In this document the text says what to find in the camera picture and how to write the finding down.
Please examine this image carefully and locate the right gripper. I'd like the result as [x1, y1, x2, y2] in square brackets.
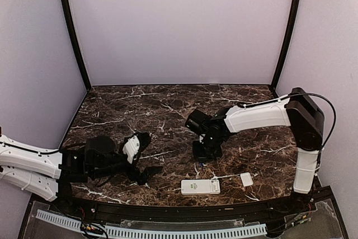
[192, 134, 223, 162]

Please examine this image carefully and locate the white remote control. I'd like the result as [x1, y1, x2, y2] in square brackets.
[181, 179, 221, 195]

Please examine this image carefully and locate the white battery cover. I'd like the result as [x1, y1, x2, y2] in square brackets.
[240, 172, 253, 187]

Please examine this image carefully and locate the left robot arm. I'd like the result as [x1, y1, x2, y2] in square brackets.
[1, 132, 163, 214]

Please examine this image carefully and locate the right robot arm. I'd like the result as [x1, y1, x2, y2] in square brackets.
[185, 87, 337, 213]

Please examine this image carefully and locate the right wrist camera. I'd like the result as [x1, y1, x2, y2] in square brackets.
[198, 134, 205, 143]

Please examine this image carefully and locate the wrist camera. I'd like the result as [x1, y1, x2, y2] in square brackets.
[122, 132, 151, 165]
[198, 134, 205, 143]

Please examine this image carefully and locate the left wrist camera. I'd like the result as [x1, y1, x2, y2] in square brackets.
[122, 132, 151, 165]

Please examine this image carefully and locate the white slotted cable duct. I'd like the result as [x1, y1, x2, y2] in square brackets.
[36, 209, 267, 238]

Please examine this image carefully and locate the black front table rail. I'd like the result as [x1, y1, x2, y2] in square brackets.
[50, 196, 316, 223]

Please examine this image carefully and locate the right black frame post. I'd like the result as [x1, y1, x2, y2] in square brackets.
[270, 0, 300, 90]

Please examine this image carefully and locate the black frame post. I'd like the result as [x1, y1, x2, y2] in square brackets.
[270, 0, 300, 90]
[60, 0, 92, 92]

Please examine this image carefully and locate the left black frame post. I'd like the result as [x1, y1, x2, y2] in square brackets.
[60, 0, 92, 92]

